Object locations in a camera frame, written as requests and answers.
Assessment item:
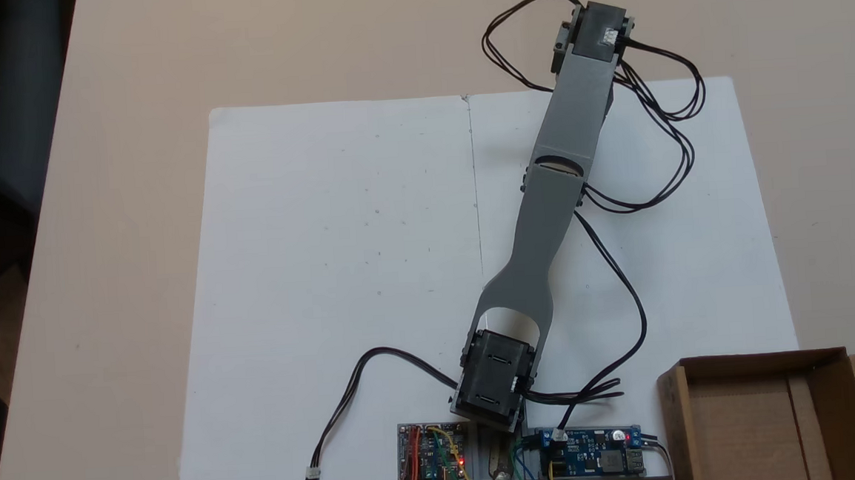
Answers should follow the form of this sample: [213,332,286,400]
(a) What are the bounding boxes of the white paper sheet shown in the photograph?
[156,72,808,480]

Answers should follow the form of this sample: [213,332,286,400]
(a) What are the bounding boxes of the grey circuit board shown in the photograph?
[396,419,471,480]

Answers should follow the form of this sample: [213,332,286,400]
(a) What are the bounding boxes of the metal clamp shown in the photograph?
[488,442,519,480]

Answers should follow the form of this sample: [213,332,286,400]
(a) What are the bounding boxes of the blue circuit board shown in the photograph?
[532,423,648,480]

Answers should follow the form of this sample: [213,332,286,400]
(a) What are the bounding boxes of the brown cardboard box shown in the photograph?
[655,346,855,480]

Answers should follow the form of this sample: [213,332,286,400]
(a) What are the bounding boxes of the blue-grey chair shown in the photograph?
[0,0,95,311]

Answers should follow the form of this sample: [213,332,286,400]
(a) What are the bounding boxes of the yellow wire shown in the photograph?
[428,424,482,480]

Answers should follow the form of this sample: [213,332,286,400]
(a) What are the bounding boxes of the black gripper servo cable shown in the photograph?
[479,0,591,96]

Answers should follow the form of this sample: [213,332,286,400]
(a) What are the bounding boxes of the red wires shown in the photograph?
[391,427,423,480]

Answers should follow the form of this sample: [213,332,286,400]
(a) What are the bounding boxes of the black elbow servo cable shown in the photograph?
[513,208,655,432]

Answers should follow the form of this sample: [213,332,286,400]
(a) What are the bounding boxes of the black cable with white connector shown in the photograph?
[293,342,467,480]

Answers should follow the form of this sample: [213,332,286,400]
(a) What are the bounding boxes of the black wrist servo cable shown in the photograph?
[571,34,714,217]

